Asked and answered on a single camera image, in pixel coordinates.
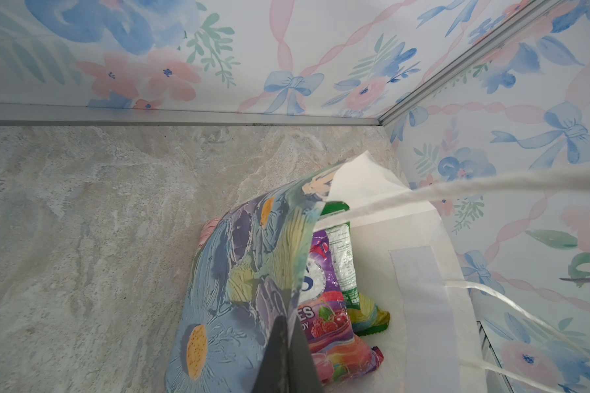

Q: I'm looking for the green snack packet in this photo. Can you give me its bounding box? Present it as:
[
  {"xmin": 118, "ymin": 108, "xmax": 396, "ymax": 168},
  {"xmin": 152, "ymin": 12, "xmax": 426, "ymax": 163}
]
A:
[{"xmin": 323, "ymin": 222, "xmax": 391, "ymax": 336}]

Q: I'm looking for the floral paper gift bag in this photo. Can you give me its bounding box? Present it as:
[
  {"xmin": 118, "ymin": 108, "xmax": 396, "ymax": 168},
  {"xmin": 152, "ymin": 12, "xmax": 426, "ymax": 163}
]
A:
[{"xmin": 164, "ymin": 153, "xmax": 590, "ymax": 392}]

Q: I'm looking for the purple Fox's berries bag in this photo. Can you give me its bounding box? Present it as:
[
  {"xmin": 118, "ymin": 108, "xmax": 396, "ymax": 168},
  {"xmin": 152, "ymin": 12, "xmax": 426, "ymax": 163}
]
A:
[{"xmin": 298, "ymin": 230, "xmax": 384, "ymax": 385}]

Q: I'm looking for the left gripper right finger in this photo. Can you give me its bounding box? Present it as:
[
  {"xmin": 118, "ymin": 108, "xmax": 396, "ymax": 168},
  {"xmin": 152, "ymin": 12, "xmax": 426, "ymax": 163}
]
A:
[{"xmin": 289, "ymin": 321, "xmax": 324, "ymax": 393}]

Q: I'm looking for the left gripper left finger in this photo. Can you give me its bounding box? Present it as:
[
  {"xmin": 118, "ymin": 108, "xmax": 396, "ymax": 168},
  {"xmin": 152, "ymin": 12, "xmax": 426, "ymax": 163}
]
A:
[{"xmin": 252, "ymin": 315, "xmax": 288, "ymax": 393}]

